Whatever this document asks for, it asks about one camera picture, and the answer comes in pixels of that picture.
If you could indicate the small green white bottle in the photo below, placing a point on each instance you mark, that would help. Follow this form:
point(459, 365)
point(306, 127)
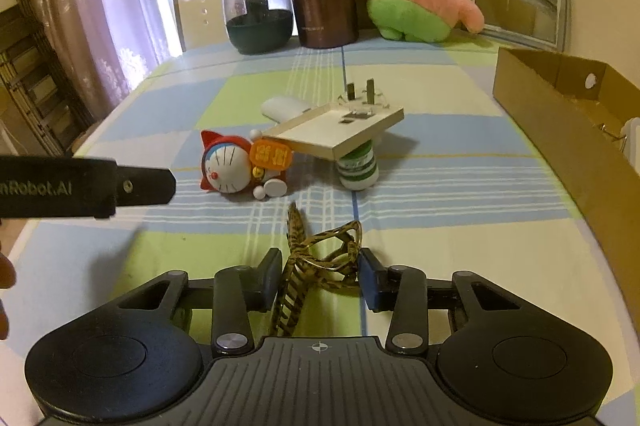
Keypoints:
point(357, 169)

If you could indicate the folding step ladder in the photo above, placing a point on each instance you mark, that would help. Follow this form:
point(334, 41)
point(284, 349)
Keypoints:
point(35, 81)

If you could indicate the brown cardboard box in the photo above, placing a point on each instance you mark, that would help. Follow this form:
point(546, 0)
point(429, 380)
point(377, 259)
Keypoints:
point(550, 116)

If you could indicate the white plastic case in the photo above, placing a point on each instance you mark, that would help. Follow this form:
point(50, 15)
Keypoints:
point(282, 109)

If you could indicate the cream wooden chair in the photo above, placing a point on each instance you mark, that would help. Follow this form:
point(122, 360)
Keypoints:
point(200, 16)

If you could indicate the person's left hand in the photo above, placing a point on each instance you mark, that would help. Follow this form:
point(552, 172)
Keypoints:
point(6, 273)

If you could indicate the Doraemon cat figurine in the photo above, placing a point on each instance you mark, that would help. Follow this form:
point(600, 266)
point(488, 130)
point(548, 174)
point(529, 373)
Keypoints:
point(230, 166)

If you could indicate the blue binder clip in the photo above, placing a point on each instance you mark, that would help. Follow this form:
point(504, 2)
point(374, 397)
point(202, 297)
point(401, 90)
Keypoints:
point(612, 132)

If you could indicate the leopard print hair clip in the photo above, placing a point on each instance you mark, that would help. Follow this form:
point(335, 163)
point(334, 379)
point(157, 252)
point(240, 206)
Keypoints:
point(295, 256)

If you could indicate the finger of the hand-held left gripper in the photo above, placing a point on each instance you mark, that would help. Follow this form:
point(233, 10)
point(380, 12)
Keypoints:
point(150, 186)

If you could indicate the glass picture frame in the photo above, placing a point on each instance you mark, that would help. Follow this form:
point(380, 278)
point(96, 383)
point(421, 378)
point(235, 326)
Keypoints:
point(520, 1)

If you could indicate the white three-pin plug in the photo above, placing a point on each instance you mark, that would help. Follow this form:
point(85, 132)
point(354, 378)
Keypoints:
point(362, 99)

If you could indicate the white square charger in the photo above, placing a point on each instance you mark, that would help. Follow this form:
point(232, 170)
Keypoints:
point(632, 141)

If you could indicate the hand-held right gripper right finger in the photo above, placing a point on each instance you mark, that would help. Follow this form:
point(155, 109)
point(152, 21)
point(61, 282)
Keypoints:
point(367, 278)

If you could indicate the glass teapot with dark base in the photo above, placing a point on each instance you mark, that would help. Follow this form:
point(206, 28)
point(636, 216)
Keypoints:
point(257, 26)

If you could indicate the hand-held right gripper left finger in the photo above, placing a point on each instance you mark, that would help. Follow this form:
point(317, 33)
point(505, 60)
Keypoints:
point(274, 278)

